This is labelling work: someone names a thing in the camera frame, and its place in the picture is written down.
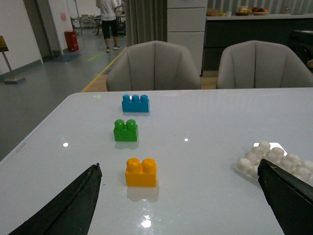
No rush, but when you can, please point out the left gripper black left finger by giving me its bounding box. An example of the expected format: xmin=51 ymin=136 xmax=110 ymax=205
xmin=10 ymin=164 xmax=102 ymax=235

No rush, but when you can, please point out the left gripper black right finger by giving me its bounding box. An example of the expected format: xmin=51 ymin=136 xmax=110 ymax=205
xmin=258 ymin=159 xmax=313 ymax=235

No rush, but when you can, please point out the yellow two-stud toy block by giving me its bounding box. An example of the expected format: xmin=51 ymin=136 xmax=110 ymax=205
xmin=125 ymin=158 xmax=157 ymax=188

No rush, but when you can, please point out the green two-stud toy block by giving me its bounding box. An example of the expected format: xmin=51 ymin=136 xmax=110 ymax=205
xmin=113 ymin=119 xmax=138 ymax=141

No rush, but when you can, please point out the blue three-stud toy block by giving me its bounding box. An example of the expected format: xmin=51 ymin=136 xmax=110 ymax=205
xmin=121 ymin=94 xmax=150 ymax=113

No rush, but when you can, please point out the right grey armchair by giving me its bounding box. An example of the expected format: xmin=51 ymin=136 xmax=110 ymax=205
xmin=217 ymin=40 xmax=313 ymax=89

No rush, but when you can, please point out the grey armchair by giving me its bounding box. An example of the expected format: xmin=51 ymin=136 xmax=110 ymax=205
xmin=217 ymin=40 xmax=313 ymax=89
xmin=106 ymin=41 xmax=201 ymax=92

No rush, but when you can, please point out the wooden sign stand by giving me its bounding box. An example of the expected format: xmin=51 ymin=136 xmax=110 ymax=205
xmin=0 ymin=36 xmax=25 ymax=84

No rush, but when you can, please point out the left grey armchair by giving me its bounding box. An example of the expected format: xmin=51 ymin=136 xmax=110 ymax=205
xmin=106 ymin=41 xmax=201 ymax=92

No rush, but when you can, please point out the dark kitchen counter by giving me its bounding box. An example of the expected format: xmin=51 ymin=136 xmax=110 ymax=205
xmin=202 ymin=14 xmax=313 ymax=71

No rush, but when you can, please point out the fruit bowl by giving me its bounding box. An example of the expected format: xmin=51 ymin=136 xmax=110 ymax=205
xmin=251 ymin=7 xmax=268 ymax=16

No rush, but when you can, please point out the wicker basket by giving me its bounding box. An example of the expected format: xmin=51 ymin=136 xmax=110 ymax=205
xmin=206 ymin=8 xmax=222 ymax=17

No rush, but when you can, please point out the grey curtain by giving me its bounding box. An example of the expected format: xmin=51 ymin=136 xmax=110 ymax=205
xmin=125 ymin=0 xmax=167 ymax=46

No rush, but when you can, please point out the person in white shirt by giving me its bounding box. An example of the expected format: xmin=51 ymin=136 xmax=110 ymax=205
xmin=96 ymin=0 xmax=120 ymax=53

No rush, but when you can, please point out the white drawer cabinet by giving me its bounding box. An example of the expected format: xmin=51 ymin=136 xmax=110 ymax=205
xmin=167 ymin=0 xmax=207 ymax=75

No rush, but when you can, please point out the white studded base plate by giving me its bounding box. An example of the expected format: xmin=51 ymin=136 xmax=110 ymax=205
xmin=234 ymin=141 xmax=313 ymax=183

